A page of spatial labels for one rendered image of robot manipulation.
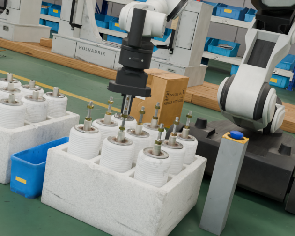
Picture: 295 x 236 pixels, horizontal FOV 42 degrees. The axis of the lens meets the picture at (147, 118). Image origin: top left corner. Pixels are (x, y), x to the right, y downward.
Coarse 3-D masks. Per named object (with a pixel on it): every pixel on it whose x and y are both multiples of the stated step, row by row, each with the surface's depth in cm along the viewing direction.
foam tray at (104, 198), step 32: (64, 160) 113; (96, 160) 115; (64, 192) 115; (96, 192) 110; (128, 192) 106; (160, 192) 102; (192, 192) 130; (96, 224) 112; (128, 224) 107; (160, 224) 105
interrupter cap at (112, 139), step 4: (112, 136) 115; (116, 136) 116; (108, 140) 111; (112, 140) 111; (124, 140) 114; (128, 140) 114; (116, 144) 110; (120, 144) 110; (124, 144) 110; (128, 144) 111
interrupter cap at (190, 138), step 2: (178, 134) 131; (180, 134) 131; (188, 134) 133; (178, 136) 128; (180, 136) 130; (188, 136) 131; (190, 136) 131; (192, 136) 131; (178, 138) 127; (180, 138) 126; (182, 138) 127; (184, 138) 129; (188, 138) 129; (190, 138) 129; (192, 138) 129; (194, 138) 130; (186, 140) 126; (188, 140) 126; (190, 140) 127; (192, 140) 127; (194, 140) 128
